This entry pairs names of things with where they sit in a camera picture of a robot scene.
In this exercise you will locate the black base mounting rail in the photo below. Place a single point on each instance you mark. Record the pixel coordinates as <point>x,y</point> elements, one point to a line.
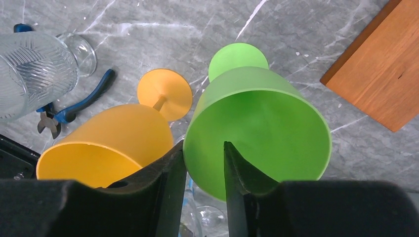
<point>16,161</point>

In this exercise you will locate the ribbed clear wine glass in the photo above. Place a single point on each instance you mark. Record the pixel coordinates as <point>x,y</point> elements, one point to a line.
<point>37,68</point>

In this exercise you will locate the orange frosted wine glass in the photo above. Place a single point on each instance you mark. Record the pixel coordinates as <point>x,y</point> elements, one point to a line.
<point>123,139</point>

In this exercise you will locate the blue handled pliers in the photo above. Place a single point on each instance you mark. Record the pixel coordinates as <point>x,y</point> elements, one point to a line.
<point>53,120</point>

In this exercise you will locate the gold wire glass rack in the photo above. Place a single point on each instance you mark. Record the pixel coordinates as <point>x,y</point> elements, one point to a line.
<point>379,72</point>

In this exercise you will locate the green wine glass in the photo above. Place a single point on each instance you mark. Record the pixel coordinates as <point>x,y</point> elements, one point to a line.
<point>267,120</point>

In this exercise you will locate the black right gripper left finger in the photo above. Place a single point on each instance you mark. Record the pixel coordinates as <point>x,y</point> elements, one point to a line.
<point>147,203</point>

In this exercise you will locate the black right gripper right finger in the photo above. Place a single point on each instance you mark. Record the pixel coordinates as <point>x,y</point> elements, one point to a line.
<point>258,206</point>

